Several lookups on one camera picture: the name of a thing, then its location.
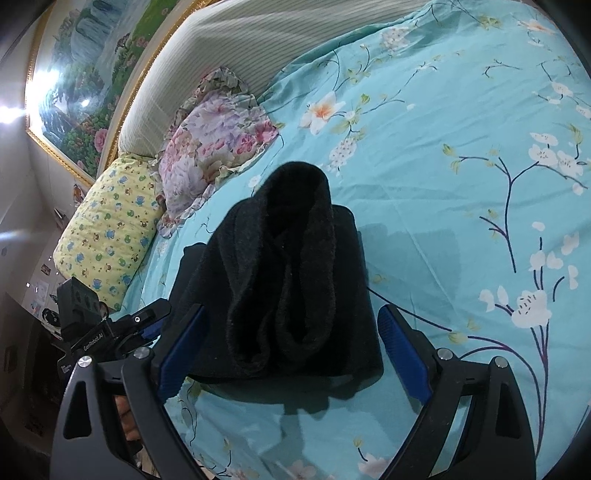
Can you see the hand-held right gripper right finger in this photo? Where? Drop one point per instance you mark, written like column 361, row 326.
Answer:
column 406, row 355

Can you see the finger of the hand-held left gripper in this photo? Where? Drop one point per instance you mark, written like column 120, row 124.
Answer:
column 147, row 333
column 143, row 314

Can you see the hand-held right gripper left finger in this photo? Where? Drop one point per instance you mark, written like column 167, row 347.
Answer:
column 178, row 355

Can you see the black pants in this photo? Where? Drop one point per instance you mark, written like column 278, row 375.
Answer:
column 277, row 277

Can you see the person's left hand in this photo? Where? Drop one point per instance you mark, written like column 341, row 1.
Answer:
column 125, row 417

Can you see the yellow printed pillow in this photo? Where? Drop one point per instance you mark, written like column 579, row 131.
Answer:
column 111, row 230

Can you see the turquoise floral bed sheet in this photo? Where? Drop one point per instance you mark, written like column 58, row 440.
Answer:
column 438, row 230

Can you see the pink floral ruffled pillow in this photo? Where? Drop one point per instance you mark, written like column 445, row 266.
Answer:
column 212, row 138

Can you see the gold framed landscape painting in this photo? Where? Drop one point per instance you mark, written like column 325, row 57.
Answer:
column 78, row 92

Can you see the white ribbed headboard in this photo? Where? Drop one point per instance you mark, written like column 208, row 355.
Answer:
column 231, row 41

